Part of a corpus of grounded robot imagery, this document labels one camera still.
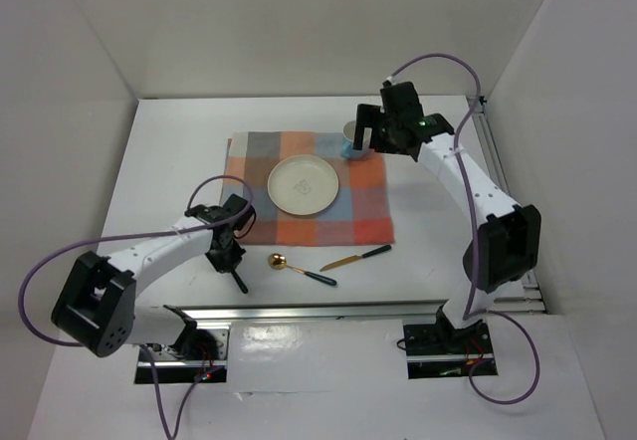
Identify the gold fork green handle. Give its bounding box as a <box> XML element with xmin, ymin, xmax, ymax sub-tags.
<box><xmin>230</xmin><ymin>270</ymin><xmax>249</xmax><ymax>294</ymax></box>

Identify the light blue mug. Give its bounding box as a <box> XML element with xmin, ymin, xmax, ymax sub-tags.
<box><xmin>340</xmin><ymin>120</ymin><xmax>372</xmax><ymax>160</ymax></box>

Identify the checkered orange blue cloth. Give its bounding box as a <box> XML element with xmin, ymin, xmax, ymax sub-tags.
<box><xmin>225</xmin><ymin>131</ymin><xmax>394</xmax><ymax>247</ymax></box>

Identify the cream ceramic plate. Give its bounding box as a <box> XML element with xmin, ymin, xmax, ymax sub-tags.
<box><xmin>267</xmin><ymin>154</ymin><xmax>339</xmax><ymax>216</ymax></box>

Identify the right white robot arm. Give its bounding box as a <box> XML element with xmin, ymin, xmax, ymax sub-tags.
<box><xmin>353</xmin><ymin>81</ymin><xmax>541</xmax><ymax>352</ymax></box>

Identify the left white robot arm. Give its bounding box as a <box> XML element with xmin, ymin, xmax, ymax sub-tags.
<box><xmin>51</xmin><ymin>194</ymin><xmax>256</xmax><ymax>359</ymax></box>

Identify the gold spoon green handle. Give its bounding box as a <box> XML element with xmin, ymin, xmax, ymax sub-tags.
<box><xmin>268</xmin><ymin>253</ymin><xmax>338</xmax><ymax>288</ymax></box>

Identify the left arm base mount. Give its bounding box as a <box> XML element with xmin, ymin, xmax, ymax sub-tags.
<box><xmin>147</xmin><ymin>322</ymin><xmax>230</xmax><ymax>384</ymax></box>

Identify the gold knife green handle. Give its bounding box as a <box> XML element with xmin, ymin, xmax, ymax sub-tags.
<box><xmin>319</xmin><ymin>245</ymin><xmax>392</xmax><ymax>272</ymax></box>

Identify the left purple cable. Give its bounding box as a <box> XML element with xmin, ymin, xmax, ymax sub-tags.
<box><xmin>17</xmin><ymin>174</ymin><xmax>256</xmax><ymax>439</ymax></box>

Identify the purple cable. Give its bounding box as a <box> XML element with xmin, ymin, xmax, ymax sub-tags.
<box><xmin>17</xmin><ymin>174</ymin><xmax>256</xmax><ymax>439</ymax></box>
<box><xmin>382</xmin><ymin>53</ymin><xmax>541</xmax><ymax>405</ymax></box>

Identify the aluminium side rail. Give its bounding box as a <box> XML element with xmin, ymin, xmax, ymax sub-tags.
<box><xmin>472</xmin><ymin>97</ymin><xmax>545</xmax><ymax>311</ymax></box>

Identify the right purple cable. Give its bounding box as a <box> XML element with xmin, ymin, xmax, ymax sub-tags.
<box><xmin>382</xmin><ymin>53</ymin><xmax>541</xmax><ymax>405</ymax></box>

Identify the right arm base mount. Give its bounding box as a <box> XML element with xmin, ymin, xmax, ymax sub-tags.
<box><xmin>396</xmin><ymin>322</ymin><xmax>498</xmax><ymax>379</ymax></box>

